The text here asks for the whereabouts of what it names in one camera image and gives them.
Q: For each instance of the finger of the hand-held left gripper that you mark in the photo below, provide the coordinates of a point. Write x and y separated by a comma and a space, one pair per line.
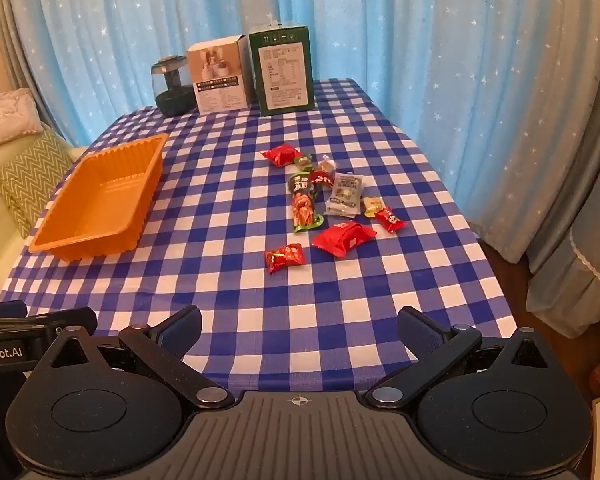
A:
75, 320
5, 308

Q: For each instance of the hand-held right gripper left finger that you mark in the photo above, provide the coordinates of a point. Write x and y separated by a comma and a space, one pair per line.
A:
182, 327

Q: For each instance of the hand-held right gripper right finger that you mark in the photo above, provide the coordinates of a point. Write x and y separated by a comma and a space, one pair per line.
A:
416, 330

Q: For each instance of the small red candy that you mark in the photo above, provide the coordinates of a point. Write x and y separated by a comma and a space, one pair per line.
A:
390, 218

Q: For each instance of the large red snack packet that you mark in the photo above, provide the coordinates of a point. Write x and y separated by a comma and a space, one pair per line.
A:
343, 238

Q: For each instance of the red patterned snack packet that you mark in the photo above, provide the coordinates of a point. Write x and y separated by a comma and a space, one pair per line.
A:
284, 257

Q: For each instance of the orange plastic tray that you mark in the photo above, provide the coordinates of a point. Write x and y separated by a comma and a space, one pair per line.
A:
105, 195

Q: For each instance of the yellow candy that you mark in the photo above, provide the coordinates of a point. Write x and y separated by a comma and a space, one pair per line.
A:
373, 205

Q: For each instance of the grey white snack packet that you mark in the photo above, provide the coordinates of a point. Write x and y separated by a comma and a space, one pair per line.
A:
344, 194

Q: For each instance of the long dark green snack packet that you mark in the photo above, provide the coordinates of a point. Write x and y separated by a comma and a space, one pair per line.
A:
304, 205

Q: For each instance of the small red white-print packet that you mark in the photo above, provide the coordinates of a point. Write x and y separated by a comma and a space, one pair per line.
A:
321, 178

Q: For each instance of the clear brown candy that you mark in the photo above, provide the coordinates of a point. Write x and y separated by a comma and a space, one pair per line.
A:
325, 165

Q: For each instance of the red puffy snack packet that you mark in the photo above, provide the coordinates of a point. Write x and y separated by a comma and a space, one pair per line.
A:
281, 155

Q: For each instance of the green candy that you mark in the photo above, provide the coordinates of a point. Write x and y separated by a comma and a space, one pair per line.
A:
304, 161

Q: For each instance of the blue white checkered tablecloth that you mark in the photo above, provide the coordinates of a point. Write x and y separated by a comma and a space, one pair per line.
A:
220, 270

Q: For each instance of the green zigzag pillow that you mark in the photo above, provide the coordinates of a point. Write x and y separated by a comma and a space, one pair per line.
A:
30, 180

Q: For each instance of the grey curtain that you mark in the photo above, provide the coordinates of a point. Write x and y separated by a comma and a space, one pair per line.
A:
580, 270
12, 25

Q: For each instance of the beige pillow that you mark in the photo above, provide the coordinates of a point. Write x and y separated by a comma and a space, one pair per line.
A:
5, 115

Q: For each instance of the dark glass humidifier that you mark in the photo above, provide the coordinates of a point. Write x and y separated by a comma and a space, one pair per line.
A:
172, 95

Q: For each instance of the white cardboard box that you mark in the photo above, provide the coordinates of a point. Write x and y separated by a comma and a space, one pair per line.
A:
220, 95

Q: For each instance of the green cardboard box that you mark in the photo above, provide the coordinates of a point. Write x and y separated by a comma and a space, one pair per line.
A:
282, 95

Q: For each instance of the blue star curtain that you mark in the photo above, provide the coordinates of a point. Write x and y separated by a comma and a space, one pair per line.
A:
380, 35

